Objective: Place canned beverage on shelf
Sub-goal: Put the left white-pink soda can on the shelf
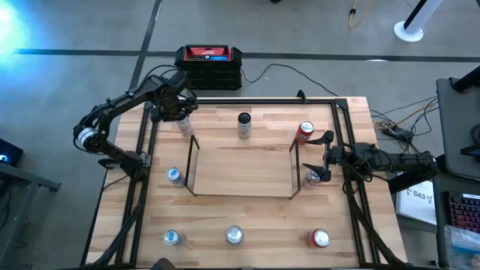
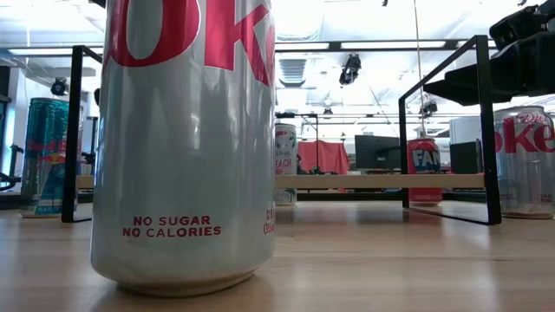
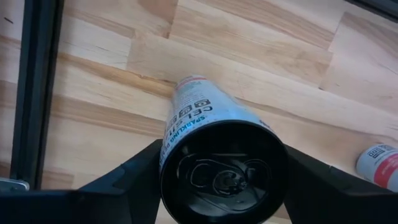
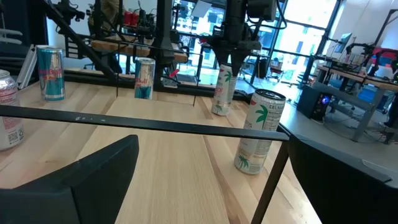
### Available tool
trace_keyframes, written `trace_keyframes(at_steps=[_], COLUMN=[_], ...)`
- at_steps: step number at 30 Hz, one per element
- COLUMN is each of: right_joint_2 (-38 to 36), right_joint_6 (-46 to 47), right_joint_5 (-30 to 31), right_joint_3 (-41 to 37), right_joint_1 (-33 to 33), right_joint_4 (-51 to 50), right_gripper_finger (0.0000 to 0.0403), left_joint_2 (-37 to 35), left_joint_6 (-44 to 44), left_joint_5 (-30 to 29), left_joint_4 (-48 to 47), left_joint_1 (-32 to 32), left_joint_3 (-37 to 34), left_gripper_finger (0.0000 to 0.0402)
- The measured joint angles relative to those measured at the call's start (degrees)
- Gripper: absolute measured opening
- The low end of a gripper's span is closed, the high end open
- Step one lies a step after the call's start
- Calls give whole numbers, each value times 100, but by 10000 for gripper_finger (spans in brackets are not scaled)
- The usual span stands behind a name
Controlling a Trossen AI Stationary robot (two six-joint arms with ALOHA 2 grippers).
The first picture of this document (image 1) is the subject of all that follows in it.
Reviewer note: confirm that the black device with blue light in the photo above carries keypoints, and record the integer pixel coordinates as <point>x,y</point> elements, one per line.
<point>9,150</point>

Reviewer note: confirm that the red Fanta can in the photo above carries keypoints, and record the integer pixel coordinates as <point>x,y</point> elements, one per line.
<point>305,129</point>

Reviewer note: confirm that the grey metal bench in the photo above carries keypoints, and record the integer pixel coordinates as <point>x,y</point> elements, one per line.
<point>33,182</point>

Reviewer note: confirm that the red black power station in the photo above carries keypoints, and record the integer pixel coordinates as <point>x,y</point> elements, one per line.
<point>208,69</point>

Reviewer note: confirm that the blue silver Red Bull can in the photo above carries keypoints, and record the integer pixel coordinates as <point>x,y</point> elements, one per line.
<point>172,238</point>
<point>174,176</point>

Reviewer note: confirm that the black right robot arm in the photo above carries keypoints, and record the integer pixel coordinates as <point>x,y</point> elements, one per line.
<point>405,161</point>

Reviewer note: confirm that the backlit keyboard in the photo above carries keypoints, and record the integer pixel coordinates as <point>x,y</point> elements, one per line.
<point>467,213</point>

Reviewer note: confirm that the black power strip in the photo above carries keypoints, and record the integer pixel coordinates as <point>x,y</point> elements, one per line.
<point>399,132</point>

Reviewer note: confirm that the clear plastic bag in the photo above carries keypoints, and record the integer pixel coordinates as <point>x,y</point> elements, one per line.
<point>463,247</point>

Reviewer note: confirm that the grey side table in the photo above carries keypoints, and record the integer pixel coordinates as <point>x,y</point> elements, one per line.
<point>455,131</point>

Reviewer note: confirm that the white Celsius can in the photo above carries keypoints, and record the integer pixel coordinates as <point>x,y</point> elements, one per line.
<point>185,126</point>
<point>244,127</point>

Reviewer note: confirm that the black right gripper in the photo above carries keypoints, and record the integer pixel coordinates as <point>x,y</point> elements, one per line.
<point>337,154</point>

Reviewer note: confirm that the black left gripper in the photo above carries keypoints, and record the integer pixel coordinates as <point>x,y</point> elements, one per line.
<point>174,99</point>

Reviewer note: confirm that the white paper sheet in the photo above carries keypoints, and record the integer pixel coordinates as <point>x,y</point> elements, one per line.
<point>416,206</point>

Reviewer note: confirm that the wooden shelf black metal frame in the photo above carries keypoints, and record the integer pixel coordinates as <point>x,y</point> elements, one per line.
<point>243,172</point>

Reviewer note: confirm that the silver Diet Coke can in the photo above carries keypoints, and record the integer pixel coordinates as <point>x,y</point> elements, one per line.
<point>309,182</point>
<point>234,234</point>

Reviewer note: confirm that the black aluminium table frame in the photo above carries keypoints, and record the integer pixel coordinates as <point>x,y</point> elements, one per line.
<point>262,101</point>

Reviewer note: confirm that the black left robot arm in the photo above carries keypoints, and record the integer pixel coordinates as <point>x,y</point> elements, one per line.
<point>123,101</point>

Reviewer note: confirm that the person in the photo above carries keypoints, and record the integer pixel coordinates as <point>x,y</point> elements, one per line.
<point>164,264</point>

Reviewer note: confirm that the white stand with base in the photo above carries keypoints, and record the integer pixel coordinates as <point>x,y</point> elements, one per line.
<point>408,32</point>

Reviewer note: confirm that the red soda can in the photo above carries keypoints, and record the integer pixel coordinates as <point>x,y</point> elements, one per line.
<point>320,238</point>

